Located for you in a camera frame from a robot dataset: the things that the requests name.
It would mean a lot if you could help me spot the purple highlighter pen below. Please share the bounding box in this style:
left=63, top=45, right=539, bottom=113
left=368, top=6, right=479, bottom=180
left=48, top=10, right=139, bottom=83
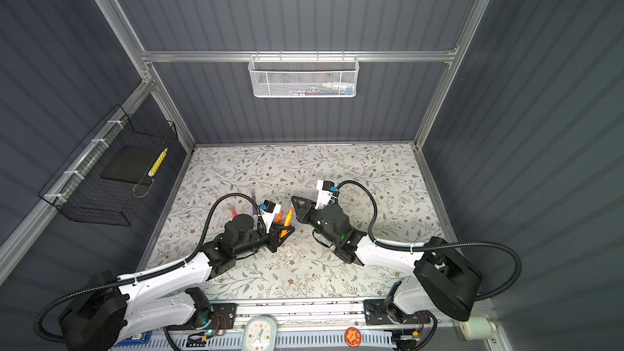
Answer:
left=250, top=190, right=258, bottom=216

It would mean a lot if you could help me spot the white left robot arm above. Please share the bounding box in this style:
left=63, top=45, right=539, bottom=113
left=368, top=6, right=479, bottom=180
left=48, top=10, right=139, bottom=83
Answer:
left=58, top=214, right=294, bottom=350

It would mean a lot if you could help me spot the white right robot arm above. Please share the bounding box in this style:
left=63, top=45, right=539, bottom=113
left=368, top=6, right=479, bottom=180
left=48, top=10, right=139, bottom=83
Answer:
left=291, top=196, right=483, bottom=322

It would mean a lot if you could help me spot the white analog clock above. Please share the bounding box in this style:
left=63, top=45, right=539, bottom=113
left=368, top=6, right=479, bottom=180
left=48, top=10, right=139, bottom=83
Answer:
left=240, top=315, right=277, bottom=351

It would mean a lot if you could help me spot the yellow highlighter in basket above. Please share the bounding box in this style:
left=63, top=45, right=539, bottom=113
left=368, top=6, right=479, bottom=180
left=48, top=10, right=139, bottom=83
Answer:
left=147, top=148, right=168, bottom=178

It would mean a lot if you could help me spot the red round sticker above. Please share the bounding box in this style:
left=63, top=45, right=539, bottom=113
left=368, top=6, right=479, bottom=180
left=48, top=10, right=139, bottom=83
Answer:
left=344, top=327, right=362, bottom=348

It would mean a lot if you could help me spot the black pad in basket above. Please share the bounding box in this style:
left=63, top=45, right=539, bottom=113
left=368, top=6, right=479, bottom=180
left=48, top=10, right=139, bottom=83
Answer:
left=101, top=145, right=158, bottom=185

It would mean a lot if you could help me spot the white tape roll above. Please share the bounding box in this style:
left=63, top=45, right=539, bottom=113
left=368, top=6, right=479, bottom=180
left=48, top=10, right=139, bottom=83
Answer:
left=456, top=316, right=498, bottom=341

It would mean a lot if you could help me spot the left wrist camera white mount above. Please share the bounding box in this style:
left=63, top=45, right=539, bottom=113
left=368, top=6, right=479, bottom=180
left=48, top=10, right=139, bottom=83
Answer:
left=259, top=200, right=282, bottom=231

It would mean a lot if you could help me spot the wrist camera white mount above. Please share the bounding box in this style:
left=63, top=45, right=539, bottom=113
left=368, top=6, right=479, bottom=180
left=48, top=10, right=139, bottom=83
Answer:
left=259, top=200, right=282, bottom=231
left=315, top=180, right=339, bottom=210

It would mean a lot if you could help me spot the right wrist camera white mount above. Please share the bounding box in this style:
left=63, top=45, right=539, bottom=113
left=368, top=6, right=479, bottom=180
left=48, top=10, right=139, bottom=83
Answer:
left=315, top=180, right=339, bottom=210

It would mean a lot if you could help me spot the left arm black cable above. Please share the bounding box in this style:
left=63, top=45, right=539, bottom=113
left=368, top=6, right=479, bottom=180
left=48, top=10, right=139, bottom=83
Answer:
left=32, top=192, right=267, bottom=343

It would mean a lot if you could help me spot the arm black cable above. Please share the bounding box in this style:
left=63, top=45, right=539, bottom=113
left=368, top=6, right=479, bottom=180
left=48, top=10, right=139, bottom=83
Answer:
left=32, top=192, right=267, bottom=343
left=335, top=179, right=523, bottom=302

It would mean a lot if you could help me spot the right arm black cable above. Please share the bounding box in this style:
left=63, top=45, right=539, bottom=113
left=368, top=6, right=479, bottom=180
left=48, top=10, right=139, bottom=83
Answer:
left=335, top=179, right=523, bottom=302

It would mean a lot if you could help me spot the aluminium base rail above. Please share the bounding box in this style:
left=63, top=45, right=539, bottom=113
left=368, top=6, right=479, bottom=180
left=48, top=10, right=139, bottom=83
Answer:
left=111, top=294, right=493, bottom=351

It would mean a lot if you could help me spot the white wire basket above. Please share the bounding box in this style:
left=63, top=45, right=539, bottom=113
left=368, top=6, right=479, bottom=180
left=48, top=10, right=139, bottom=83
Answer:
left=248, top=57, right=360, bottom=98

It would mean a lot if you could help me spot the black wire basket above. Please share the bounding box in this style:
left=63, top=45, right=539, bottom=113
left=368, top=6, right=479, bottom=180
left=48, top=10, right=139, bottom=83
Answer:
left=39, top=109, right=177, bottom=227

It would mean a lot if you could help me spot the aluminium enclosure frame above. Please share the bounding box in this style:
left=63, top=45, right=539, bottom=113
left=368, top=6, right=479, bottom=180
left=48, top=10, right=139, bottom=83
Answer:
left=0, top=0, right=510, bottom=293

